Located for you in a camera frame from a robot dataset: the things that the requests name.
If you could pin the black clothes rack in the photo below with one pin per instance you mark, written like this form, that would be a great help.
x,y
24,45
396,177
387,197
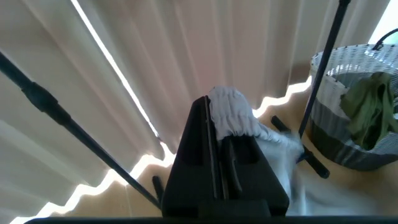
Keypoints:
x,y
46,101

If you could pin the pale grey shorts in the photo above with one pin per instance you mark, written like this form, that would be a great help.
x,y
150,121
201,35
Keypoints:
x,y
231,112

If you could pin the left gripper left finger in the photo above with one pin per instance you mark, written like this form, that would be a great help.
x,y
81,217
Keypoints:
x,y
186,186

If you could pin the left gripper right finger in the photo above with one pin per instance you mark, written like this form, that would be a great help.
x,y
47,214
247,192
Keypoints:
x,y
258,186

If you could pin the white laundry basket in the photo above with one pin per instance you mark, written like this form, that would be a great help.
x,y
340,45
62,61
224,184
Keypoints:
x,y
332,124

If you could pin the green garment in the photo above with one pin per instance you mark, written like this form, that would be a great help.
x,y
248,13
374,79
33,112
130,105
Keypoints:
x,y
367,105

